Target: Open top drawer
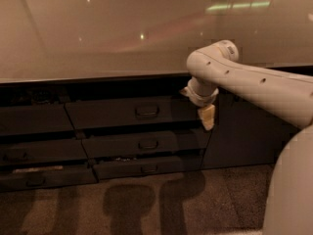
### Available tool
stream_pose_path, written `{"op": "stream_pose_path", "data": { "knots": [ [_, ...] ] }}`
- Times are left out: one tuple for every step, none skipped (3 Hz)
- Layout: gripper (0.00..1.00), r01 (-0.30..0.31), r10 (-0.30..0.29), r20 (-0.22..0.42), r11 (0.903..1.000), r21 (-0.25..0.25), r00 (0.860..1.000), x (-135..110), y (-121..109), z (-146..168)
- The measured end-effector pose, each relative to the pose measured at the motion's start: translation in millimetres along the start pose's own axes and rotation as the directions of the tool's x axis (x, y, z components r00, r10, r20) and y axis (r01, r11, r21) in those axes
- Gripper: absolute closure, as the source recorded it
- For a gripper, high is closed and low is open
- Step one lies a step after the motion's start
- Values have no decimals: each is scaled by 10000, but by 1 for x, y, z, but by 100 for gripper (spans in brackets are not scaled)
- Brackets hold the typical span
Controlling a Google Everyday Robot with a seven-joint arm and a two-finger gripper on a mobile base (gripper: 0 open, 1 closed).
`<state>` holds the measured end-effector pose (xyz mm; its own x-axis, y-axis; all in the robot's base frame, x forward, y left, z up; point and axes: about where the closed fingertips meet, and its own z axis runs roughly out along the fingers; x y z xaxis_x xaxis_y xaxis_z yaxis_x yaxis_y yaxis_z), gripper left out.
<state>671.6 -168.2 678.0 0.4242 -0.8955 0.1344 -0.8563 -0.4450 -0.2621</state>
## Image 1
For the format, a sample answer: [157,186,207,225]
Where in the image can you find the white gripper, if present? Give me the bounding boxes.
[179,77,218,131]

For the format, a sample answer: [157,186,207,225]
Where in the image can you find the dark grey drawer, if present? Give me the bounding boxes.
[0,105,72,136]
[93,155,201,180]
[0,164,97,192]
[0,139,86,165]
[82,128,209,158]
[66,96,197,129]

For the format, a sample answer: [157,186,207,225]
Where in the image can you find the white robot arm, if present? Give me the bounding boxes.
[183,40,313,235]

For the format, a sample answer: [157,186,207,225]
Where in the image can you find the objects in top left drawer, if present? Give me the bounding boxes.
[10,89,56,106]

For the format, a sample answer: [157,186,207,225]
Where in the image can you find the dark grey cabinet door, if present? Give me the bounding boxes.
[202,90,299,168]

